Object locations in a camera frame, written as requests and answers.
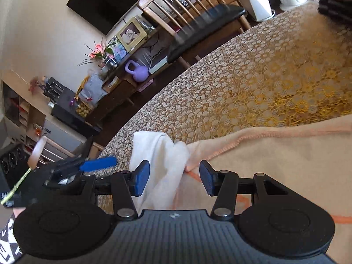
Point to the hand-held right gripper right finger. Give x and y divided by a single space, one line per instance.
207 178

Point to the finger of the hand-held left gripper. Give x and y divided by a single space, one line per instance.
99 163

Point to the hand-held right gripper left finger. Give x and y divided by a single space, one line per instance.
142 178

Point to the white garment with orange stitching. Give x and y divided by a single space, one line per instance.
275 170

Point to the pale flower with green stem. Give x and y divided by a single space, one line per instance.
37 152

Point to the black water dispenser cabinet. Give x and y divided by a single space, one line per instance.
71 115

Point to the clear jar of yellow snacks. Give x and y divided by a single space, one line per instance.
84 108

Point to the grey gift bag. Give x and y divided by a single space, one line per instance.
95 89

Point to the dark wooden television cabinet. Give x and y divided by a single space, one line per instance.
121 92

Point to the light wooden bookshelf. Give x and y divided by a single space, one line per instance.
24 110

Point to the small yellow white box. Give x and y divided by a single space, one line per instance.
112 82

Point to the black white patterned clothing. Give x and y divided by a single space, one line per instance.
8 242

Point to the pink flat tray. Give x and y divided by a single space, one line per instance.
145 85

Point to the vase with pink flowers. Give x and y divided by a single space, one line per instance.
35 84

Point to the purple kettlebell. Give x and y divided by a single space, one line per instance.
139 73

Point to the potted pink flower plant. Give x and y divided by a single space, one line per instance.
104 55

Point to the small colourful picture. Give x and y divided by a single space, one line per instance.
119 51

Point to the white flat box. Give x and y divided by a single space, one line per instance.
158 64

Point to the wooden chair black seat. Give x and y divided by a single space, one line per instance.
209 16

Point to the black flat television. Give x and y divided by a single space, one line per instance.
110 0

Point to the tall green potted plant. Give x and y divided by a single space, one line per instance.
255 0

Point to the yellow photo frame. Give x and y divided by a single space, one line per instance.
131 34

